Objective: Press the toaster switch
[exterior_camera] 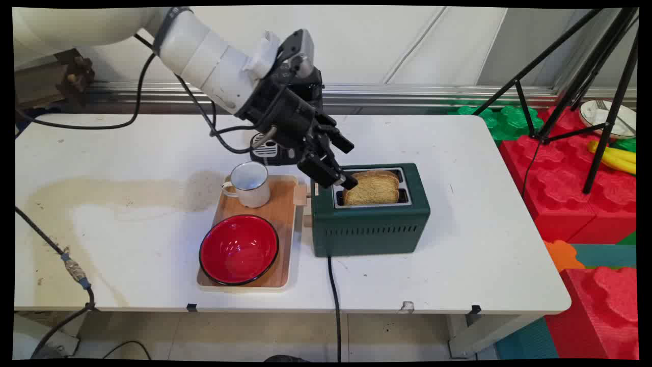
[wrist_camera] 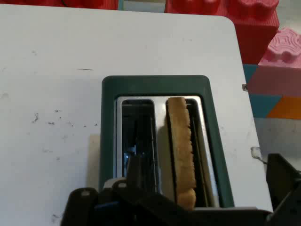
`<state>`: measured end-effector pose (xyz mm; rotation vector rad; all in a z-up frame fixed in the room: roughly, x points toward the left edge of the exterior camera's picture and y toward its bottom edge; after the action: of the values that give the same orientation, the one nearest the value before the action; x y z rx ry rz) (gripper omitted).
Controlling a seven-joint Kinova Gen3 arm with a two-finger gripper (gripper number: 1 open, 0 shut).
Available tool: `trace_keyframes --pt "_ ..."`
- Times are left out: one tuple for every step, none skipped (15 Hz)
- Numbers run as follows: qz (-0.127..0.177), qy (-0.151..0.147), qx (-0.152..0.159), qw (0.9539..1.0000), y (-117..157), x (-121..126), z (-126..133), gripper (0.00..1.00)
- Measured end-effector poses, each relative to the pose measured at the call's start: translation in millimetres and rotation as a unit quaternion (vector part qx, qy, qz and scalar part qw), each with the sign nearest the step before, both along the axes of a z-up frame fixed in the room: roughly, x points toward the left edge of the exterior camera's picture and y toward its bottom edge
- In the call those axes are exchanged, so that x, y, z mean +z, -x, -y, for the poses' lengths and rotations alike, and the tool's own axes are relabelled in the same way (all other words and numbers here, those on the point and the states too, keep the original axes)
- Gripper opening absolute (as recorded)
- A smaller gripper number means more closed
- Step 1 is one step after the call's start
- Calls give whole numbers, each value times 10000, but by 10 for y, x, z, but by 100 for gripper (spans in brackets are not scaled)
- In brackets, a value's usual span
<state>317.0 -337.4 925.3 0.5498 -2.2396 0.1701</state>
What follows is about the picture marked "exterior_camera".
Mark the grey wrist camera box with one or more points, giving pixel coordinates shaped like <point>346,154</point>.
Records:
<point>300,48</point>

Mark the yellow toy banana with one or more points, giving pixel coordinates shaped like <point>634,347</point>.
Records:
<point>619,159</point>

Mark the aluminium wall rail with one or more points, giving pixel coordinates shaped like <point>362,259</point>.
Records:
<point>407,95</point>

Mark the orange foam piece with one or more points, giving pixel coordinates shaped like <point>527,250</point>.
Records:
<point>560,255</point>

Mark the red bowl black rim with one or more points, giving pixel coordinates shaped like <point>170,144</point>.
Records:
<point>238,250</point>

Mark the small red foam block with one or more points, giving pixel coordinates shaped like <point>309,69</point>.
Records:
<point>601,316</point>

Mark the white table leg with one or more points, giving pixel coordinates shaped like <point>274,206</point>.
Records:
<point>489,334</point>

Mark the green toaster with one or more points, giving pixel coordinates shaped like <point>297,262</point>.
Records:
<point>372,229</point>

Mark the teal foam mat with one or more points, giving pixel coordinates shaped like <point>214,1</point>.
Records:
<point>606,256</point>

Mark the white enamel mug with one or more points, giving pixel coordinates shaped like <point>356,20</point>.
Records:
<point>252,186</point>

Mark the wooden tray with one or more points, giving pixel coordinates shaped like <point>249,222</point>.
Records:
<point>285,214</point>

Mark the white plate with fork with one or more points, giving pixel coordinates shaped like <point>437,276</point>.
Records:
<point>593,116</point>

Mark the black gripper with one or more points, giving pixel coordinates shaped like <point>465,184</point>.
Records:
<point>282,109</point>

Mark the brown wooden frame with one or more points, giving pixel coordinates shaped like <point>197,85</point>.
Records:
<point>51,84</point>

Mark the metal fork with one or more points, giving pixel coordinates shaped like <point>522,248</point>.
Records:
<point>624,122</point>

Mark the large red foam block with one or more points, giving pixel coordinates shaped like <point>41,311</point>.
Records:
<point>560,193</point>

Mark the green foam block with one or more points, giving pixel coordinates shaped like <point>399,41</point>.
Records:
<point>507,122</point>

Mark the black tripod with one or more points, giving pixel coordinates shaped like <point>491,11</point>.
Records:
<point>608,107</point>

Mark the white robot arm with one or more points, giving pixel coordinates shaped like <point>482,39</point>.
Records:
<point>204,56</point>

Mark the toast slice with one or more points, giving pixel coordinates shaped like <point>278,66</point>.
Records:
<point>374,189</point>

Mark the black coffee machine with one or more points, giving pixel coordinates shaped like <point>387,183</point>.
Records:
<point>265,152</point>

